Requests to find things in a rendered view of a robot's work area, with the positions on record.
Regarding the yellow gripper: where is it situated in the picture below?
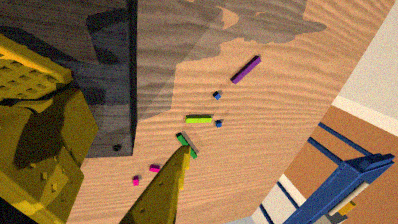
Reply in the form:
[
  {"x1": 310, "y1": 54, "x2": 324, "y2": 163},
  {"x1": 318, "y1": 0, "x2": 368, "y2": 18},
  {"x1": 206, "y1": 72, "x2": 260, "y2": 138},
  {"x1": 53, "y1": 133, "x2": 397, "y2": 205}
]
[{"x1": 118, "y1": 145, "x2": 191, "y2": 224}]

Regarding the small blue block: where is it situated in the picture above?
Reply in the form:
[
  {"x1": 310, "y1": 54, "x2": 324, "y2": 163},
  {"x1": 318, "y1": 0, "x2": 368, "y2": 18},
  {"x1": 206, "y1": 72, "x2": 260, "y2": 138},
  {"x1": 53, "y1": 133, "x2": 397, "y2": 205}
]
[
  {"x1": 215, "y1": 120, "x2": 222, "y2": 128},
  {"x1": 213, "y1": 91, "x2": 221, "y2": 100}
]

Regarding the purple rod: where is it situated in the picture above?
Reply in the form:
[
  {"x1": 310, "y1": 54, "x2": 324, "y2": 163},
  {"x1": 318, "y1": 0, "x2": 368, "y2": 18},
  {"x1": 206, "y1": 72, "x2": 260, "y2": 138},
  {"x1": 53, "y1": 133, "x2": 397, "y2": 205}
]
[{"x1": 231, "y1": 56, "x2": 261, "y2": 84}]

